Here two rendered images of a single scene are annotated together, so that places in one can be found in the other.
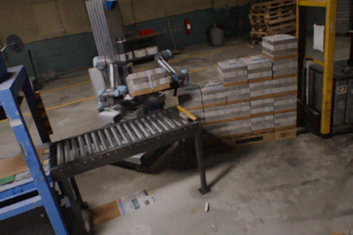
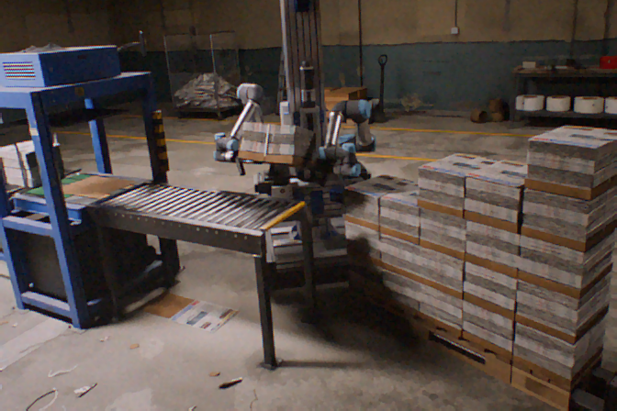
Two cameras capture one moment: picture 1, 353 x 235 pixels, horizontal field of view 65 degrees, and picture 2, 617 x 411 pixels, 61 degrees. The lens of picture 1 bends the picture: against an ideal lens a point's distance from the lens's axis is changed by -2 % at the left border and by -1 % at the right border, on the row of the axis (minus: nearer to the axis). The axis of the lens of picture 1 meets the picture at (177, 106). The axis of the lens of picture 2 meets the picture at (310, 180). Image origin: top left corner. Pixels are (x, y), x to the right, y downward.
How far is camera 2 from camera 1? 2.46 m
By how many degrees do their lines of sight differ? 47
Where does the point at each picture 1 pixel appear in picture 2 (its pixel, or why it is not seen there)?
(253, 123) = (466, 315)
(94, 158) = (125, 215)
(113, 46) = (291, 73)
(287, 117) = (549, 348)
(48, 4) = not seen: outside the picture
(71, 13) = (477, 4)
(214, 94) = (399, 213)
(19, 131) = (36, 142)
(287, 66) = (560, 216)
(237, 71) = (444, 183)
